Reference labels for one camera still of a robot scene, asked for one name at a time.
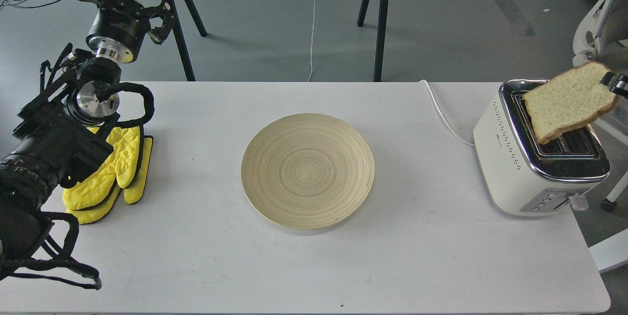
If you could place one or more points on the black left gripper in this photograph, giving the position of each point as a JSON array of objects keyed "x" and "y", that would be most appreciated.
[{"x": 120, "y": 26}]

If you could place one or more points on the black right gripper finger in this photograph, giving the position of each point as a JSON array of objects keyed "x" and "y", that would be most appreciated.
[{"x": 616, "y": 83}]

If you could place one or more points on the slice of bread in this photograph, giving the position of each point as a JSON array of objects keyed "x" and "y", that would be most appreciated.
[{"x": 570, "y": 101}]

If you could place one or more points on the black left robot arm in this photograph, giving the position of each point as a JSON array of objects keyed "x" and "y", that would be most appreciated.
[{"x": 62, "y": 136}]

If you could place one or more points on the cream two-slot toaster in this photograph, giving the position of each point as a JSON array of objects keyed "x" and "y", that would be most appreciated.
[{"x": 525, "y": 178}]

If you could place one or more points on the upper yellow oven mitt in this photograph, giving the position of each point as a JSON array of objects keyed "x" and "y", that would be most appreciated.
[{"x": 119, "y": 169}]

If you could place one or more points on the yellow oven mitt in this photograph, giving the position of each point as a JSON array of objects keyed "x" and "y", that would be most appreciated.
[
  {"x": 119, "y": 169},
  {"x": 131, "y": 195}
]

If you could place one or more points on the lower yellow oven mitt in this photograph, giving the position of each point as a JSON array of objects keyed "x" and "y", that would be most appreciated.
[{"x": 131, "y": 195}]

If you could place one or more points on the round bamboo plate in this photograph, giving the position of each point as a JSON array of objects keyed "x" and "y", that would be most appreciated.
[{"x": 307, "y": 171}]

